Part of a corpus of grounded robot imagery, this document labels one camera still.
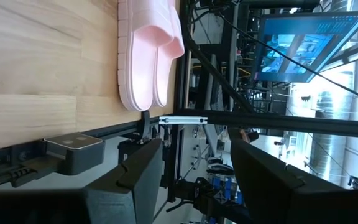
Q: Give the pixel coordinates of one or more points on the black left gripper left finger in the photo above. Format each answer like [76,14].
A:
[129,193]

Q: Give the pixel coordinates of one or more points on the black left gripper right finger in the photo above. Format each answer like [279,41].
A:
[275,193]

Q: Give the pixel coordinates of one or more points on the pink rubber slide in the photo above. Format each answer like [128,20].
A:
[165,81]
[141,81]

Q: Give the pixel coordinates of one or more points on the computer monitor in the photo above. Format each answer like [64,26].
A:
[306,46]

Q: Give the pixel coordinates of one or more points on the grey table-level camera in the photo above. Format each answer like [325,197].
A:
[73,155]

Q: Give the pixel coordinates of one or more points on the black frame clamp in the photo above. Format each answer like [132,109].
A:
[145,124]

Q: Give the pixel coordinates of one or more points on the black aluminium table frame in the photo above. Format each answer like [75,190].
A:
[291,123]

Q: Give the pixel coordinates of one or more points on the silver frame bracket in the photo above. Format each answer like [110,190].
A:
[183,120]

